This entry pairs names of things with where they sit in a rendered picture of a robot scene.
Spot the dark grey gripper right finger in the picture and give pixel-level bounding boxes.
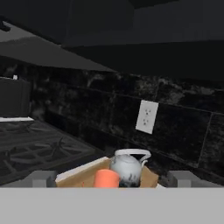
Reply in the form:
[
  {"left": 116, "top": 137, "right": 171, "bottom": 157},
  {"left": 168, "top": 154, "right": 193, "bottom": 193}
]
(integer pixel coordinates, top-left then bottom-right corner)
[{"left": 166, "top": 170, "right": 223, "bottom": 188}]

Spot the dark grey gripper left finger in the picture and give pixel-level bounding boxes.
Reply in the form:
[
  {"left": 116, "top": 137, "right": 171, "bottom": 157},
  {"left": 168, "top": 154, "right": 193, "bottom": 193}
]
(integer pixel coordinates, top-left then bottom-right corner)
[{"left": 2, "top": 170, "right": 58, "bottom": 188}]

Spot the wooden tray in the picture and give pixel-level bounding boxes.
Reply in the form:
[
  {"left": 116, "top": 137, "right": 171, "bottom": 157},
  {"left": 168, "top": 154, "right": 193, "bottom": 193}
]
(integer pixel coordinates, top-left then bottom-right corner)
[{"left": 54, "top": 156, "right": 160, "bottom": 188}]

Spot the white kettle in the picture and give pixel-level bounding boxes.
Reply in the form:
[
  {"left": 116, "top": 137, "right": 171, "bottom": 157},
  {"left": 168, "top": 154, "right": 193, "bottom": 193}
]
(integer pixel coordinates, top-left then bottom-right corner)
[{"left": 108, "top": 148, "right": 152, "bottom": 187}]

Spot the black hob with grates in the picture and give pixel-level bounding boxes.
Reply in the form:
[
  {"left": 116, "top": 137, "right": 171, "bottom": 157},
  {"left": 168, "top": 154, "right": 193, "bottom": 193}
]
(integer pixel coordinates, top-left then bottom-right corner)
[{"left": 0, "top": 76, "right": 102, "bottom": 187}]

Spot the orange cup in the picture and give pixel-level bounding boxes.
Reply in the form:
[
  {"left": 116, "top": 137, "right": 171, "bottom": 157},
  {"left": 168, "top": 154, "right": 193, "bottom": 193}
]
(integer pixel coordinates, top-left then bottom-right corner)
[{"left": 94, "top": 169, "right": 121, "bottom": 188}]

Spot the dark grey range hood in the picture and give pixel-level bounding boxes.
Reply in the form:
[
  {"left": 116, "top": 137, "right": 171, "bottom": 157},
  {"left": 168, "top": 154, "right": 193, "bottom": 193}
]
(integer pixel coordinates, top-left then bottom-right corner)
[{"left": 0, "top": 20, "right": 118, "bottom": 74}]

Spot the white wall socket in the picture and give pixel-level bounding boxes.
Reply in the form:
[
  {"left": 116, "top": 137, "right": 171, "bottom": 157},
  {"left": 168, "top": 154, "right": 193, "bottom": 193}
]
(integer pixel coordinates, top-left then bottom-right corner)
[{"left": 135, "top": 99, "right": 160, "bottom": 136}]

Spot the dark wall cabinet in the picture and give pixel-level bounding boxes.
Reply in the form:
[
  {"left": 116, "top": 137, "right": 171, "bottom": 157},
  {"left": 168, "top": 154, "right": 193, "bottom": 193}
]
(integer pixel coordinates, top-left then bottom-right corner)
[{"left": 60, "top": 0, "right": 224, "bottom": 83}]

